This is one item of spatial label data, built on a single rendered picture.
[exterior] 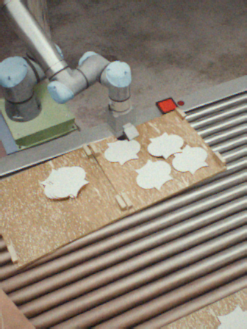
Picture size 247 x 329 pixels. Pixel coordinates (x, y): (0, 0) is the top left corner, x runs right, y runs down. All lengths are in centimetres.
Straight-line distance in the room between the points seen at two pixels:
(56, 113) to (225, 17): 260
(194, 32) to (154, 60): 52
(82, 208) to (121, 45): 239
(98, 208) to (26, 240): 26
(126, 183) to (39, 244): 38
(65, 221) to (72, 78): 48
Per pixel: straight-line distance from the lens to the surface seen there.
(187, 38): 374
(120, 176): 150
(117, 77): 126
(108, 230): 141
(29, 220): 145
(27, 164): 162
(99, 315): 130
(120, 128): 141
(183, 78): 333
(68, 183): 146
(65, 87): 128
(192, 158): 155
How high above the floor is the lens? 215
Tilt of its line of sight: 52 degrees down
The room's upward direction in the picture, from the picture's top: 3 degrees counter-clockwise
